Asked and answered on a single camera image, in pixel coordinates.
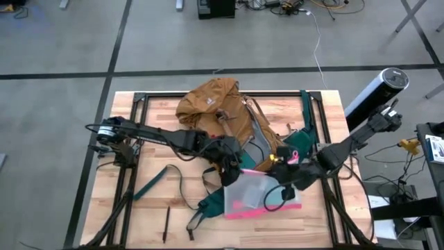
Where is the white floor cable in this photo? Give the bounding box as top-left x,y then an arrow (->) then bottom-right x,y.
304,9 -> 329,90

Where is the black white tower fan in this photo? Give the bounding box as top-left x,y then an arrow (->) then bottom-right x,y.
343,67 -> 411,132

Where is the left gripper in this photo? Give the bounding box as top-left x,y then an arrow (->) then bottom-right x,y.
207,135 -> 244,188

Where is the tan and teal backpack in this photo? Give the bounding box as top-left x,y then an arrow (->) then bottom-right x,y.
133,77 -> 318,242

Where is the yellow hand tool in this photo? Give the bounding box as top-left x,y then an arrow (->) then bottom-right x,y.
398,138 -> 422,156

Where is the yellow floor cable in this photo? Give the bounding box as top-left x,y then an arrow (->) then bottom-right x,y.
309,0 -> 348,10

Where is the black computer tower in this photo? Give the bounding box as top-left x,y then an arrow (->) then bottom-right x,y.
196,0 -> 237,20

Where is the pink-edged mesh zipper pouch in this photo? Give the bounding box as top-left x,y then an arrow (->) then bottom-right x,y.
223,149 -> 302,221

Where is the black equipment cart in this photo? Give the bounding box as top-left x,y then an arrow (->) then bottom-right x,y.
370,121 -> 444,250

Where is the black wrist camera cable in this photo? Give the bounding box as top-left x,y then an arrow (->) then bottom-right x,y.
262,183 -> 291,213

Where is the white paper sheet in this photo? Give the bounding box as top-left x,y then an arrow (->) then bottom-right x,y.
366,194 -> 398,240

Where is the blue white cardboard box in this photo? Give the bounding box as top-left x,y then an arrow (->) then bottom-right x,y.
425,134 -> 444,165

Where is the black pen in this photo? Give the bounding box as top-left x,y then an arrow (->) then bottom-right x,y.
162,206 -> 171,244

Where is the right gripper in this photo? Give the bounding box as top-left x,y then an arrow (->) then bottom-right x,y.
269,145 -> 325,201

